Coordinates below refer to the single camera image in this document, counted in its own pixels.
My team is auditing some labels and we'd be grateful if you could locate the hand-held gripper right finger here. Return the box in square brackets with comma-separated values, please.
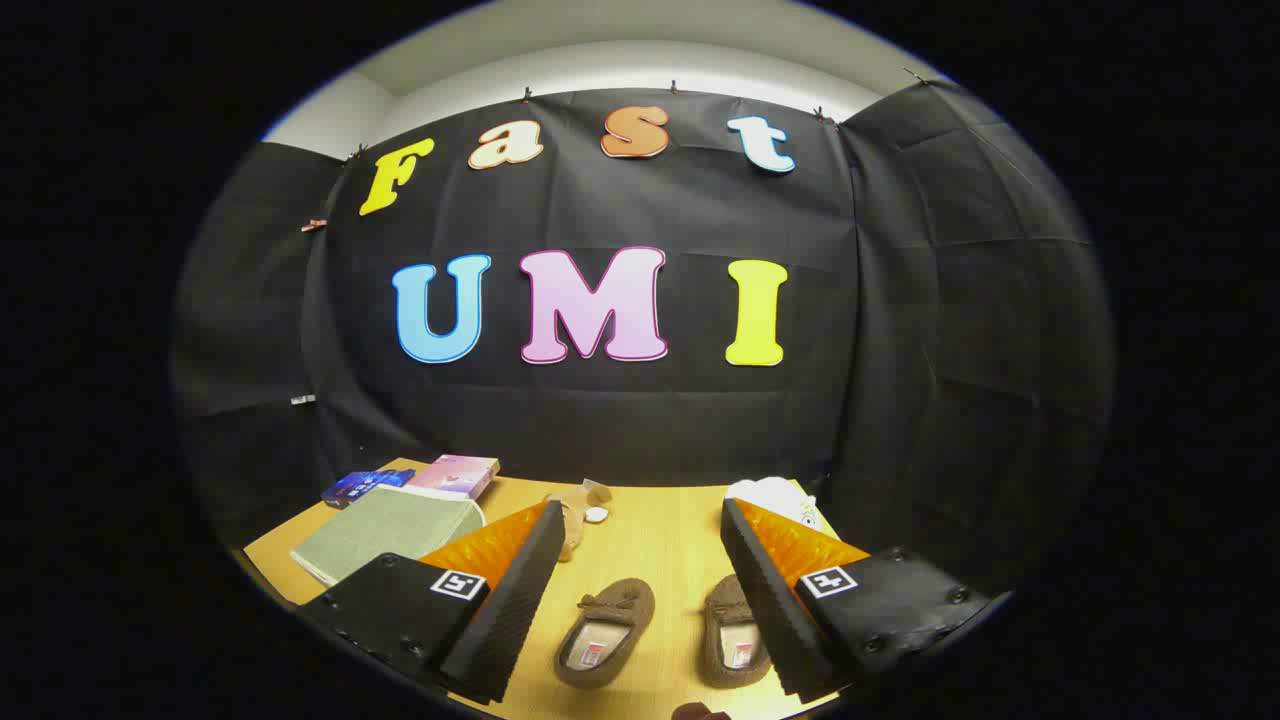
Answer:
[720, 497, 993, 704]

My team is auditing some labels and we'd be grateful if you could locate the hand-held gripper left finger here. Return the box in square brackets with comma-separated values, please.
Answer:
[298, 500, 568, 705]

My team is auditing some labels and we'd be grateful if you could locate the brown fuzzy slipper shoe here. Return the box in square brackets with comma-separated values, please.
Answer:
[553, 577, 657, 690]
[697, 574, 773, 689]

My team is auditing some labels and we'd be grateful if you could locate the pale green fabric storage box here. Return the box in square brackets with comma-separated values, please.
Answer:
[290, 485, 488, 588]

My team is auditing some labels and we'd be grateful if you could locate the pink cardboard box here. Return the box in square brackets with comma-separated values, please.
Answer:
[407, 454, 501, 501]

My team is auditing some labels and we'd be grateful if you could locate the blue cardboard box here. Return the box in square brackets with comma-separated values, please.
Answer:
[321, 469, 416, 510]

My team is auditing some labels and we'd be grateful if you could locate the tan bread-shaped plush toy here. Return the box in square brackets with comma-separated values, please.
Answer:
[545, 478, 613, 563]

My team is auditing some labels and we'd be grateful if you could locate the white plush toy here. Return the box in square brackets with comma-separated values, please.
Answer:
[725, 477, 823, 531]

